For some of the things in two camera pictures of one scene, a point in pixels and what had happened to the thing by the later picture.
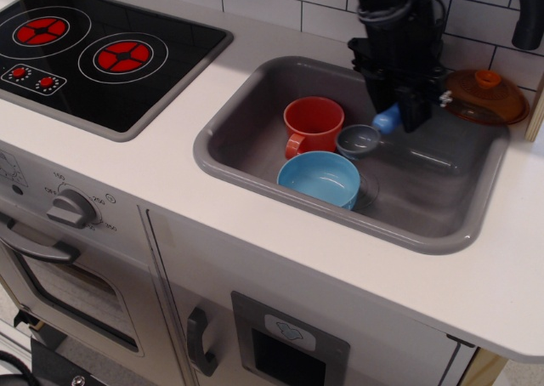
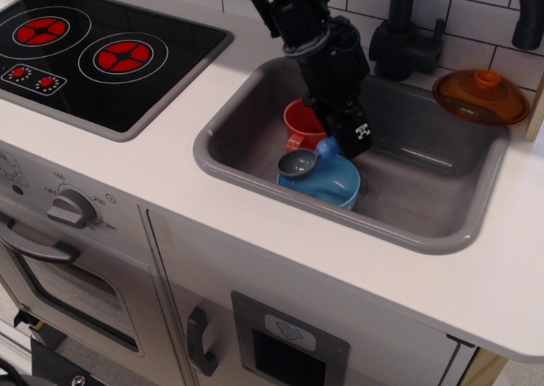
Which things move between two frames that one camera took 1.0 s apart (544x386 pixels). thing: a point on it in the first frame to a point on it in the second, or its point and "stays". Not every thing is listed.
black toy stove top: [97, 66] stays
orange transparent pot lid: [485, 96] stays
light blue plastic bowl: [325, 174] stays
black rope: [20, 363] to [13, 374]
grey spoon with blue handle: [358, 140] to [300, 162]
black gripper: [405, 53] to [337, 72]
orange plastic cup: [314, 124] stays
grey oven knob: [72, 207] stays
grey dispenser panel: [276, 349] stays
